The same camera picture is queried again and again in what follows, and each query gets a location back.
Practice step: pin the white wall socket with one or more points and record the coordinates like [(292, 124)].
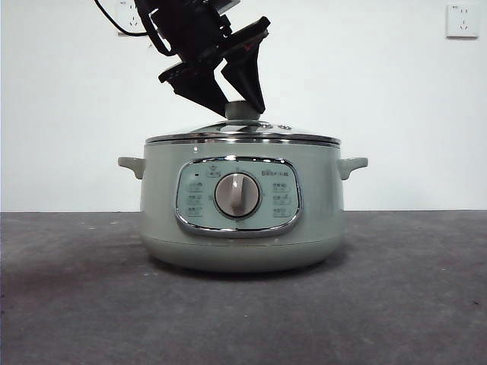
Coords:
[(462, 22), (127, 19)]

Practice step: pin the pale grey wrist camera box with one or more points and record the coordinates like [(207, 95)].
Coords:
[(229, 5)]

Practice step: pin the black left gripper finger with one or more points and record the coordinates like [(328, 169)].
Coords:
[(247, 76), (194, 85)]

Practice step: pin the pale green electric pot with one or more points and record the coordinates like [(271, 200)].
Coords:
[(319, 197)]

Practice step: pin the glass lid with green knob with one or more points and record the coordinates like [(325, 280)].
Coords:
[(239, 111)]

